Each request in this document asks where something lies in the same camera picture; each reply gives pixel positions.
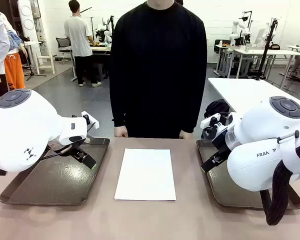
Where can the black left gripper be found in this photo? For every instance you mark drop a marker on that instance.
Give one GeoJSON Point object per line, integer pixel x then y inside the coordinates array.
{"type": "Point", "coordinates": [76, 147]}

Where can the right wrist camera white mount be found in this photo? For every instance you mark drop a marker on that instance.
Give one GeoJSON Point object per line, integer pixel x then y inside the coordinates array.
{"type": "Point", "coordinates": [210, 120]}

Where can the man in white t-shirt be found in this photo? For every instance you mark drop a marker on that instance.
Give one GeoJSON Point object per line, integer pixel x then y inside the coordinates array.
{"type": "Point", "coordinates": [77, 37]}

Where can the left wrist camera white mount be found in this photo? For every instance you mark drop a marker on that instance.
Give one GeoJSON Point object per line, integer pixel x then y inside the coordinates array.
{"type": "Point", "coordinates": [93, 123]}

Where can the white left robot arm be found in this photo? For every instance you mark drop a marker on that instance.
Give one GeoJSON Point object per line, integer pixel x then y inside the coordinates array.
{"type": "Point", "coordinates": [27, 120]}

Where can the black padded office chair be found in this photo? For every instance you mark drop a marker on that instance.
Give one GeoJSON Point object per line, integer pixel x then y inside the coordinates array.
{"type": "Point", "coordinates": [218, 45]}

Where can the person in orange trousers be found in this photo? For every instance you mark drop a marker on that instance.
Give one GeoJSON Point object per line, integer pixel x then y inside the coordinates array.
{"type": "Point", "coordinates": [13, 72]}

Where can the long white desk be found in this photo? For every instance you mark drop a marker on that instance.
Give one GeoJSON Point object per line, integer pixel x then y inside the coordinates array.
{"type": "Point", "coordinates": [265, 52]}

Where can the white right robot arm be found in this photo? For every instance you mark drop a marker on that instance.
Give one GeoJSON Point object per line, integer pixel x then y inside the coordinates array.
{"type": "Point", "coordinates": [260, 125]}

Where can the white patterned cup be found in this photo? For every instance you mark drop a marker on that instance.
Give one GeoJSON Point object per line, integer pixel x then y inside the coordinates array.
{"type": "Point", "coordinates": [248, 48]}

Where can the person's right forearm black sleeve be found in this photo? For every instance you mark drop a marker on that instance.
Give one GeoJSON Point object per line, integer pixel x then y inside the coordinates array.
{"type": "Point", "coordinates": [118, 105]}

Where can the person's left forearm black sleeve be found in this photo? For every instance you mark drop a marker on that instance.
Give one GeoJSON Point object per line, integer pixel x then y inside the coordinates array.
{"type": "Point", "coordinates": [196, 107]}

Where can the white wooden stool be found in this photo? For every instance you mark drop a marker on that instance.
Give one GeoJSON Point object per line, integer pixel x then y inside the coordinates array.
{"type": "Point", "coordinates": [48, 60]}

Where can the small white robot arm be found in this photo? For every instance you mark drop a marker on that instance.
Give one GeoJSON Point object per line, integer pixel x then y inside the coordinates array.
{"type": "Point", "coordinates": [236, 27]}
{"type": "Point", "coordinates": [106, 28]}

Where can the person's torso in black sweater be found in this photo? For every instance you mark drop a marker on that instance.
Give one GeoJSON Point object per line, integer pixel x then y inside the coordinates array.
{"type": "Point", "coordinates": [157, 75]}

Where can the white A4 paper stack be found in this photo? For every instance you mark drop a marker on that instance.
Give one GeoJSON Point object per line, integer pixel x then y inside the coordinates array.
{"type": "Point", "coordinates": [145, 175]}

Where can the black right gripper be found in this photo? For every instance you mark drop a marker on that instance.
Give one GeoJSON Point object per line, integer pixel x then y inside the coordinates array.
{"type": "Point", "coordinates": [220, 140]}

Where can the brown plastic serving tray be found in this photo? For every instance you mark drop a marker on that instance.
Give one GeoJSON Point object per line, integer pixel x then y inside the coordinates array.
{"type": "Point", "coordinates": [220, 185]}
{"type": "Point", "coordinates": [52, 185]}

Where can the white standing air conditioner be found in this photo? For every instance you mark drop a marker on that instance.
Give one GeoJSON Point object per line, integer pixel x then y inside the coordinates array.
{"type": "Point", "coordinates": [27, 25]}

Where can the white-legged wooden-top desk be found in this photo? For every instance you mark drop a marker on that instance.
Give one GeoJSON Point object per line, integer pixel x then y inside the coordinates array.
{"type": "Point", "coordinates": [100, 48]}

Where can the black mesh office chair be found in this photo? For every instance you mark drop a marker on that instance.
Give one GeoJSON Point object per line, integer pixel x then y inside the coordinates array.
{"type": "Point", "coordinates": [63, 43]}

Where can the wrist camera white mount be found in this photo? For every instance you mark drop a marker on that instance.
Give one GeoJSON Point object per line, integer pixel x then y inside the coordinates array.
{"type": "Point", "coordinates": [210, 120]}
{"type": "Point", "coordinates": [93, 123]}

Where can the black camera stand pole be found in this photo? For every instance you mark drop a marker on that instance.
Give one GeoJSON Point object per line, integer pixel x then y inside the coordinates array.
{"type": "Point", "coordinates": [266, 52]}

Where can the person's right hand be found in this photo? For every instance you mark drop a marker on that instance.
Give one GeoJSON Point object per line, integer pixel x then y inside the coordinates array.
{"type": "Point", "coordinates": [121, 132]}

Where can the person's left hand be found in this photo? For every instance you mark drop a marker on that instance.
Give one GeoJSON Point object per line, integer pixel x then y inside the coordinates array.
{"type": "Point", "coordinates": [186, 135]}

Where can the white rectangular table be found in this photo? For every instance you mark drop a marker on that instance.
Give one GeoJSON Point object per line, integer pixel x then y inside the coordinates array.
{"type": "Point", "coordinates": [240, 92]}

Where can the black bag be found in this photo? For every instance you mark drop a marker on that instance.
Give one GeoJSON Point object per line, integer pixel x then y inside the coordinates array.
{"type": "Point", "coordinates": [216, 107]}

